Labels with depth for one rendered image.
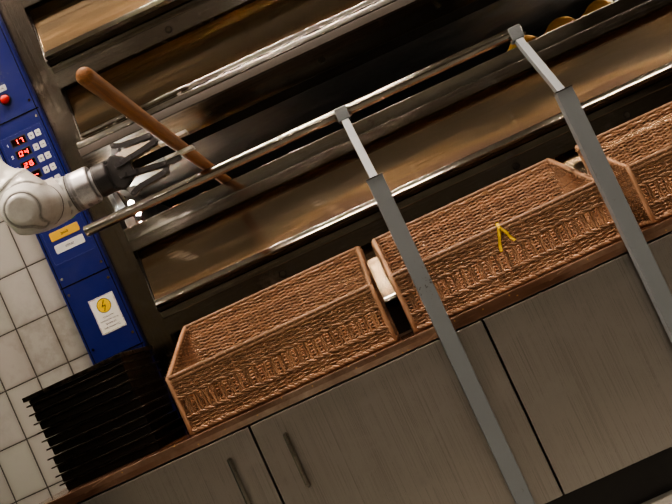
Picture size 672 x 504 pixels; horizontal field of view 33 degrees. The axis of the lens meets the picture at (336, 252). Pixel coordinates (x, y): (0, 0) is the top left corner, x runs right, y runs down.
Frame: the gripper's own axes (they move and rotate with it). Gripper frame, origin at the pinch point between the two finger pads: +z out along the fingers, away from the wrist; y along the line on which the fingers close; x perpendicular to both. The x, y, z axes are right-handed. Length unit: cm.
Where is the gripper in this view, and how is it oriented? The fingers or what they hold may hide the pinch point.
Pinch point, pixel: (176, 145)
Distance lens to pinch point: 259.8
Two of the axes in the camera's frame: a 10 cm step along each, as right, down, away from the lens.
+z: 9.1, -4.2, -0.2
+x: -0.4, -0.4, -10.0
